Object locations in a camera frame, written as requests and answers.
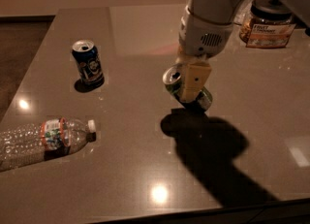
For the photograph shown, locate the green soda can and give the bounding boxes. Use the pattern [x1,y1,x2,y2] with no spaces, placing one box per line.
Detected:
[163,64,213,112]

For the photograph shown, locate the snack jar with black lid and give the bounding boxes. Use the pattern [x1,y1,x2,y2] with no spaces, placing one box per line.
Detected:
[239,0,295,48]

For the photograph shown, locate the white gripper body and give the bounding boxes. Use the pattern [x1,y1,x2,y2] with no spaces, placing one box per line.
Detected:
[179,5,233,57]

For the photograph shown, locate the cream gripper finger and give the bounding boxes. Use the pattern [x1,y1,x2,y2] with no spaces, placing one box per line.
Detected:
[178,62,211,103]
[176,47,207,64]

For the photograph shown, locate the clear plastic water bottle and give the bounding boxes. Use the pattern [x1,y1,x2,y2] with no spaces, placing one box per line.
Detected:
[0,117,96,172]

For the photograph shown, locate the blue soda can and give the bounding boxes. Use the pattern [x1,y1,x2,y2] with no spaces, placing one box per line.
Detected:
[72,40,104,87]

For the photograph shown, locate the clear plastic cup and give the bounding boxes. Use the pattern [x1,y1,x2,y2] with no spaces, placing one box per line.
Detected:
[233,0,254,25]

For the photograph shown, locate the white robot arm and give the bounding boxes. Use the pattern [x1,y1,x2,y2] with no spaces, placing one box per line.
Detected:
[178,0,310,103]

